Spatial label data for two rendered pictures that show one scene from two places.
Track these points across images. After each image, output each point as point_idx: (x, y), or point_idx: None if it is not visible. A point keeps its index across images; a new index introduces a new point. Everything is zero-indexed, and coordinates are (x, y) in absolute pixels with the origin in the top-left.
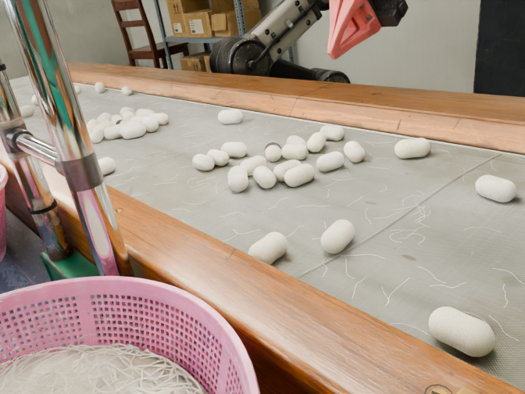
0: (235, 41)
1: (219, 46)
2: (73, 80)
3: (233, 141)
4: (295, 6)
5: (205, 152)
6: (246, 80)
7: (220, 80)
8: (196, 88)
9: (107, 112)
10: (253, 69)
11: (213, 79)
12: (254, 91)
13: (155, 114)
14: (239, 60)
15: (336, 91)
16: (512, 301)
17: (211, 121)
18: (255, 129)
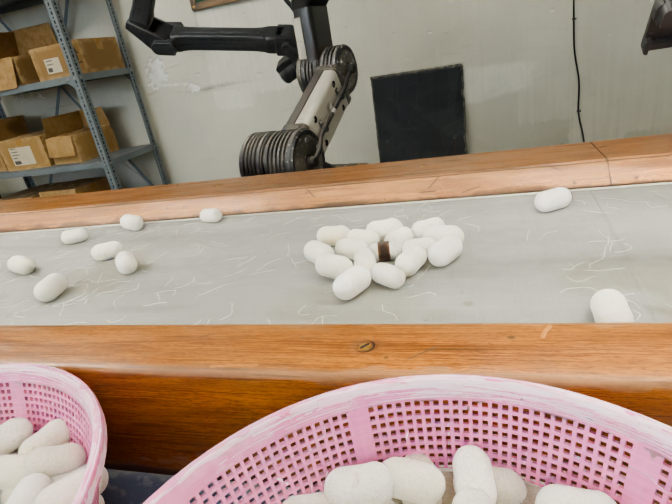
0: (285, 133)
1: (256, 144)
2: (17, 228)
3: (643, 223)
4: (332, 88)
5: (657, 245)
6: (442, 162)
7: (395, 170)
8: (375, 185)
9: (252, 248)
10: (311, 168)
11: (374, 171)
12: (509, 168)
13: (426, 221)
14: (300, 157)
15: (633, 146)
16: None
17: (507, 214)
18: (616, 206)
